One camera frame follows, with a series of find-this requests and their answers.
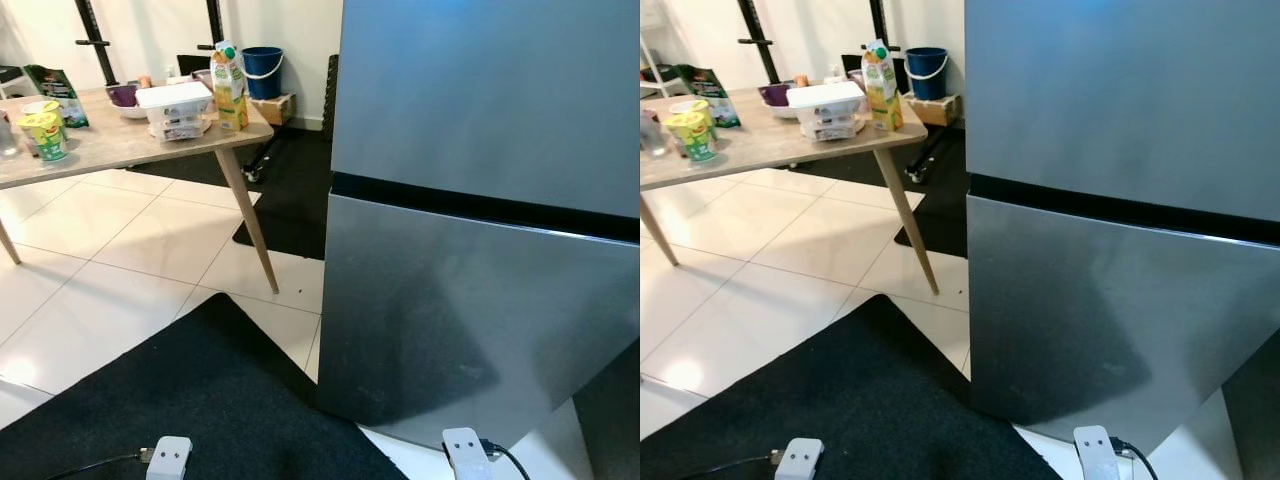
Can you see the silver fridge door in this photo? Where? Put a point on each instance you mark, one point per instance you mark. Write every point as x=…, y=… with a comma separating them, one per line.
x=1120, y=90
x=1090, y=300
x=480, y=90
x=450, y=300

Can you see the yellow lid noodle cup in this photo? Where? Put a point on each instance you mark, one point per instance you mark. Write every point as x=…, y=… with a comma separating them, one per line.
x=42, y=106
x=695, y=140
x=45, y=140
x=690, y=105

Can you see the wooden dining table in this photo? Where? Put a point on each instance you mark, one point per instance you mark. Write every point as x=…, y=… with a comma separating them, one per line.
x=110, y=145
x=760, y=150

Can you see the green snack bag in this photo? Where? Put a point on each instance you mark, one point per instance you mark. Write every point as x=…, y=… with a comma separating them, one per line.
x=55, y=85
x=710, y=90

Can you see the purple bowl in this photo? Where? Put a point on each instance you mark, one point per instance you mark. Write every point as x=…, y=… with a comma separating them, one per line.
x=122, y=96
x=774, y=95

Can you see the black metal stand pole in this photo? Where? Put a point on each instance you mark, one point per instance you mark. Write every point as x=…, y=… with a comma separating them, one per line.
x=760, y=45
x=213, y=20
x=878, y=20
x=97, y=45

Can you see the green yellow juice carton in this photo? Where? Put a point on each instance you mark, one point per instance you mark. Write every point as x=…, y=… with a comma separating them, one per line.
x=883, y=95
x=231, y=95

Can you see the small wooden crate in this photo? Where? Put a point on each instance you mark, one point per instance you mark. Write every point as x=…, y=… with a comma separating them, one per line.
x=275, y=110
x=935, y=110

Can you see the blue plastic bucket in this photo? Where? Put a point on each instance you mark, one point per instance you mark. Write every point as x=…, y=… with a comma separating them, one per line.
x=263, y=75
x=927, y=75

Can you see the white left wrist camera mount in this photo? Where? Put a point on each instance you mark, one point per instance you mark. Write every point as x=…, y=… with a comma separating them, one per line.
x=800, y=460
x=170, y=460

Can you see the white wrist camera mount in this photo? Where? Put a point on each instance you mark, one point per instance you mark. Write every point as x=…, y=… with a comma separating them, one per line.
x=1096, y=455
x=466, y=455
x=800, y=460
x=170, y=460

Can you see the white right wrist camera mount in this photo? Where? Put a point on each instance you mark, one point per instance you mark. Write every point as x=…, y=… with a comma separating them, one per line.
x=466, y=455
x=1096, y=455

